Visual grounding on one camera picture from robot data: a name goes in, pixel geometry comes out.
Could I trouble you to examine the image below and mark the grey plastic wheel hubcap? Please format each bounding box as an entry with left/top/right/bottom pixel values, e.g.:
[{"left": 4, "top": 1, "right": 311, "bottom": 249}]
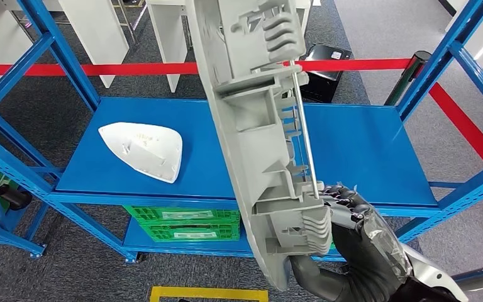
[{"left": 185, "top": 0, "right": 334, "bottom": 292}]

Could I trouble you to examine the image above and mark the black-topped stanchion post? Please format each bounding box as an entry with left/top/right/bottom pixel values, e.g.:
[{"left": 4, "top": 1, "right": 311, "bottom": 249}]
[{"left": 384, "top": 50, "right": 432, "bottom": 106}]

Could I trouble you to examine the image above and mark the chrome tube frame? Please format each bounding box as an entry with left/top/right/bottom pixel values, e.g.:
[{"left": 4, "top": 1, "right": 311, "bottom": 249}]
[{"left": 114, "top": 0, "right": 148, "bottom": 47}]

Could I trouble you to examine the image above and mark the white plastic mirror cover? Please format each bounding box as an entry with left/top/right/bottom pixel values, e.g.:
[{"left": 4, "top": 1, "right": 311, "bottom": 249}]
[{"left": 97, "top": 121, "right": 184, "bottom": 184}]

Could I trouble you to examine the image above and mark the black box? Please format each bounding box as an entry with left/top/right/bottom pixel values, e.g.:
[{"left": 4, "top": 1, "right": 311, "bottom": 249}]
[{"left": 299, "top": 42, "right": 353, "bottom": 104}]

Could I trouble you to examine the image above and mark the yellow floor tape square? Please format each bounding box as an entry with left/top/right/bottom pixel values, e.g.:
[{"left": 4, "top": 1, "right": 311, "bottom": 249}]
[{"left": 149, "top": 286, "right": 269, "bottom": 302}]

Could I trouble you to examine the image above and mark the blue metal shelf rack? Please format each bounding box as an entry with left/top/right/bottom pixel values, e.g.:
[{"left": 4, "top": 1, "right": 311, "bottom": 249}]
[
  {"left": 0, "top": 154, "right": 48, "bottom": 259},
  {"left": 0, "top": 0, "right": 483, "bottom": 276}
]

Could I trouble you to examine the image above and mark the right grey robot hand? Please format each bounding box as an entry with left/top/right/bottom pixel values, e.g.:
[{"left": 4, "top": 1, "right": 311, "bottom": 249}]
[{"left": 289, "top": 183, "right": 413, "bottom": 302}]

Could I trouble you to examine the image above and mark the red barrier belt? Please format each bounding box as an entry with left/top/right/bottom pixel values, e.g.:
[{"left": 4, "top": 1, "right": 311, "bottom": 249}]
[
  {"left": 0, "top": 58, "right": 412, "bottom": 78},
  {"left": 428, "top": 82, "right": 483, "bottom": 191}
]

